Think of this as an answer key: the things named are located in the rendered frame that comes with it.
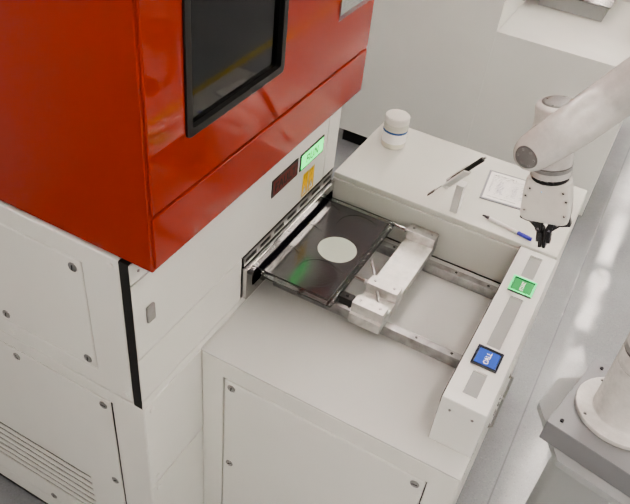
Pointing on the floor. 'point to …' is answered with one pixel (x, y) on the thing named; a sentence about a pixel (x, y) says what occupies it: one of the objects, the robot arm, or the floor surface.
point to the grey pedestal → (551, 484)
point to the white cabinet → (308, 448)
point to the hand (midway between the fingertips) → (543, 237)
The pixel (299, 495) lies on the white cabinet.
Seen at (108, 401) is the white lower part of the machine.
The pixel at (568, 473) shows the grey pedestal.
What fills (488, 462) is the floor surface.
